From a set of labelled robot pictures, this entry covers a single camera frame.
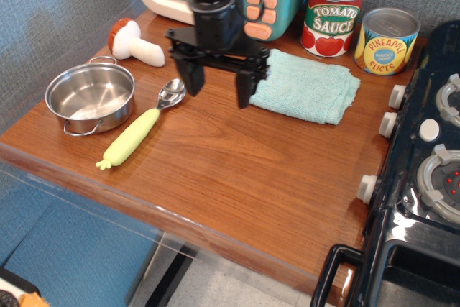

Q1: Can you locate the white stove knob rear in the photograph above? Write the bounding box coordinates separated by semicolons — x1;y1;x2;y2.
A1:
388;84;406;110

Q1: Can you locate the pineapple slices can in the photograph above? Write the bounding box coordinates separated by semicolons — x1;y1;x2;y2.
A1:
354;8;420;76

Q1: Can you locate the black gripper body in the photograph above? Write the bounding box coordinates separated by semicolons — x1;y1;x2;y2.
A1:
165;0;269;73

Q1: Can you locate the light blue folded cloth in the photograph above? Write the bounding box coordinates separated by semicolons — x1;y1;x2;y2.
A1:
250;49;361;125

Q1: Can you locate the small steel pot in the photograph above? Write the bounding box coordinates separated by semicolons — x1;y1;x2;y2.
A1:
45;56;136;137

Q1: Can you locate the white stove knob front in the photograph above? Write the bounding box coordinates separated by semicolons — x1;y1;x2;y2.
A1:
357;175;377;204

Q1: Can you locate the white stove knob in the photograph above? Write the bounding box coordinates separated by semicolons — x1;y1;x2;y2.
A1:
357;175;377;204
379;112;397;139
388;84;406;110

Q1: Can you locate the white stove knob middle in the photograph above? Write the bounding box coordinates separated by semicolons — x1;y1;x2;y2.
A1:
379;112;397;139

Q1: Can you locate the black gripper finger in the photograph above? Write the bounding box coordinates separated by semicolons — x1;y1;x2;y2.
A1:
174;58;205;97
236;69;260;109

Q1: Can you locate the plush mushroom toy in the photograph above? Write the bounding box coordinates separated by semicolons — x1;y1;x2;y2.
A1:
107;18;165;68

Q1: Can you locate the black toy stove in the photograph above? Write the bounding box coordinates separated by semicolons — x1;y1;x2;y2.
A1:
311;20;459;306

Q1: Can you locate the tomato sauce can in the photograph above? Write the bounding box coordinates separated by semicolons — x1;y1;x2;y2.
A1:
301;0;364;58

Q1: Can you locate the spoon with yellow-green handle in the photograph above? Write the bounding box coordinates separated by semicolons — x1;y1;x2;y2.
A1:
96;78;186;170

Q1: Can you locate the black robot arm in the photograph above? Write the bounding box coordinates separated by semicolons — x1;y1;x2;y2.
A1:
166;0;270;109

